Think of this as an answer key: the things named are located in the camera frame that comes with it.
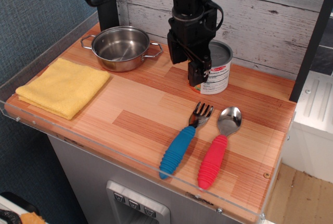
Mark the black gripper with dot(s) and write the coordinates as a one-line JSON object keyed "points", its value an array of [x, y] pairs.
{"points": [[191, 32]]}

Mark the toy food can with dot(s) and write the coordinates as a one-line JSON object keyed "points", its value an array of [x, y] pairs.
{"points": [[217, 82]]}

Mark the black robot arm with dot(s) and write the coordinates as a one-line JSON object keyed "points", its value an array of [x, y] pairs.
{"points": [[190, 7]]}

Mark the small stainless steel pot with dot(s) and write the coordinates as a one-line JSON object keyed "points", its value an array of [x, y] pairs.
{"points": [[121, 48]]}

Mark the folded yellow cloth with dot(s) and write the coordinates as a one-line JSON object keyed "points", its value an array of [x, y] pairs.
{"points": [[64, 88]]}

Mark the white toy sink unit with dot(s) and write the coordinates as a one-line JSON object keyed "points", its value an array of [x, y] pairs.
{"points": [[308, 146]]}

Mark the grey toy fridge cabinet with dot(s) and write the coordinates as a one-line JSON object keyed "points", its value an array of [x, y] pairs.
{"points": [[88, 175]]}

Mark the silver dispenser button panel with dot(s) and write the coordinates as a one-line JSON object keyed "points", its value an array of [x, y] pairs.
{"points": [[129, 206]]}

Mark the clear acrylic table guard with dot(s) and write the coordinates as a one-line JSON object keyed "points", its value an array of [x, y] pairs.
{"points": [[136, 115]]}

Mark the black and orange object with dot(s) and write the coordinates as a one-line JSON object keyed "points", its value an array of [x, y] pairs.
{"points": [[15, 209]]}

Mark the red handled spoon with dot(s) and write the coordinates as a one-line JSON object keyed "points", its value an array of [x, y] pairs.
{"points": [[228, 122]]}

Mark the blue handled fork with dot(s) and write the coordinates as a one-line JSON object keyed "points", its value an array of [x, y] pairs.
{"points": [[178, 147]]}

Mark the black vertical post left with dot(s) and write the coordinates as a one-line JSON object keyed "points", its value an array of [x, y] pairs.
{"points": [[108, 15]]}

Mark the black vertical post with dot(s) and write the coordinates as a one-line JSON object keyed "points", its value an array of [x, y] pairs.
{"points": [[314, 42], [108, 15]]}

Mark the black vertical post right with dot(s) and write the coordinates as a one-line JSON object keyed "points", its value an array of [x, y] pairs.
{"points": [[314, 42]]}

